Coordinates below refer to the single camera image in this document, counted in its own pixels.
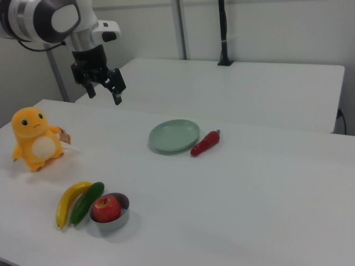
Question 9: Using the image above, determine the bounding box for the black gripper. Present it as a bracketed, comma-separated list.
[70, 45, 127, 106]

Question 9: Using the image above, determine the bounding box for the red apple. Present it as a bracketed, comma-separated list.
[92, 194, 122, 223]

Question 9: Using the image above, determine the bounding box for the brown paper plush tag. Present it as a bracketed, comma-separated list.
[58, 126, 72, 145]

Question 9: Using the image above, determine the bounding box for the pale green plate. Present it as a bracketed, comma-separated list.
[148, 119, 201, 154]

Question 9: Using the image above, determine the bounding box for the orange plush toy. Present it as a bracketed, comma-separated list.
[11, 106, 65, 172]

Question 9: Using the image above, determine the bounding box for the red chili pepper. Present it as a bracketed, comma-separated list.
[190, 129, 222, 157]

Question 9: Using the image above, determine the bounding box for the green toy cucumber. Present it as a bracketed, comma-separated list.
[69, 181, 105, 226]

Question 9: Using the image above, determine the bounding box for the yellow toy banana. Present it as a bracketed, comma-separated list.
[56, 181, 94, 229]

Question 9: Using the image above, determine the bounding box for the round metal bowl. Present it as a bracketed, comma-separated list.
[88, 192, 131, 232]

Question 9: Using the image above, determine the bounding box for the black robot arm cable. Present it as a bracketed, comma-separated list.
[16, 38, 68, 53]

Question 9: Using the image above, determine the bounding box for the aluminium frame post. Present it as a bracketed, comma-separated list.
[170, 0, 190, 60]

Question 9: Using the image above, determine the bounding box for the black camera pole with clamp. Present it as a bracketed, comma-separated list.
[217, 0, 234, 67]

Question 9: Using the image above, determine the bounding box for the black power cable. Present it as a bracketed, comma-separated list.
[336, 108, 348, 134]

